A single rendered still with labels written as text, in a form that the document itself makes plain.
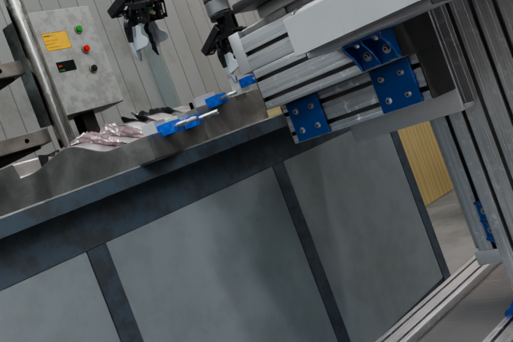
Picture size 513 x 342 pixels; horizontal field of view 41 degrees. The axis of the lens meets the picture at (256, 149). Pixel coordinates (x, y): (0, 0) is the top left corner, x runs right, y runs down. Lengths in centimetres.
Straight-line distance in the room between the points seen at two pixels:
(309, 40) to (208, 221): 64
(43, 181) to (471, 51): 100
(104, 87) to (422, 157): 214
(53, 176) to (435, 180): 295
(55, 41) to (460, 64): 167
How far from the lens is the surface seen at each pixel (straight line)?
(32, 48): 245
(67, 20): 273
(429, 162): 422
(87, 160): 158
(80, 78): 267
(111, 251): 149
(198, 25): 554
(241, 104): 187
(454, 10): 139
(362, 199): 217
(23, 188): 172
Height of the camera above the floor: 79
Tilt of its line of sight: 2 degrees down
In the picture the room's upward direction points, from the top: 21 degrees counter-clockwise
